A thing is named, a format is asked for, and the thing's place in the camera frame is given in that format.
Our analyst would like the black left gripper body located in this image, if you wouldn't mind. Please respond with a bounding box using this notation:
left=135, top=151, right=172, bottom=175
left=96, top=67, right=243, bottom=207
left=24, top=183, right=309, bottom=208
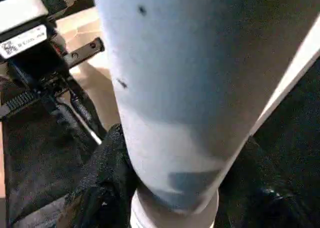
left=0, top=37, right=106, bottom=120

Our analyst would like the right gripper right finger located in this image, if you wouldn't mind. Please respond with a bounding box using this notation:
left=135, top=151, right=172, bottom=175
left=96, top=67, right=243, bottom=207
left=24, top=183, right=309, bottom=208
left=215, top=136, right=320, bottom=228

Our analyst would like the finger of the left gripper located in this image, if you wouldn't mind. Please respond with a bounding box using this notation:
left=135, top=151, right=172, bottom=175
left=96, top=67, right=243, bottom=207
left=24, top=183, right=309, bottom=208
left=67, top=81, right=109, bottom=141
left=45, top=97, right=97, bottom=148

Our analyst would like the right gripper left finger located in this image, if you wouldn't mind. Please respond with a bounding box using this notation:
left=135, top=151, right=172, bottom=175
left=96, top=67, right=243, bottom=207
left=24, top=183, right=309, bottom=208
left=55, top=123, right=139, bottom=228

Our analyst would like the white plastic table leg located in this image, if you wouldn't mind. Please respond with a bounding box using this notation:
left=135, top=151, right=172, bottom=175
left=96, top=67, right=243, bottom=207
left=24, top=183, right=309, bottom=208
left=90, top=0, right=320, bottom=228

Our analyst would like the white plastic table top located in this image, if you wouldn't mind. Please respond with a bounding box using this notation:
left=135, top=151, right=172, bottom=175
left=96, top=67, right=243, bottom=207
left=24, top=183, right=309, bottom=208
left=54, top=7, right=320, bottom=138

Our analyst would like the black work mat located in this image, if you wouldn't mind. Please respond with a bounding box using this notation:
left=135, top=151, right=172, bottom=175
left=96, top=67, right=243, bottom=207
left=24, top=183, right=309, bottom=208
left=0, top=58, right=320, bottom=228

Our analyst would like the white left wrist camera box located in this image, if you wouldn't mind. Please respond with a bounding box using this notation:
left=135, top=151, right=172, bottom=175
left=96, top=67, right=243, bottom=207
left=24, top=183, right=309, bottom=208
left=0, top=0, right=56, bottom=64

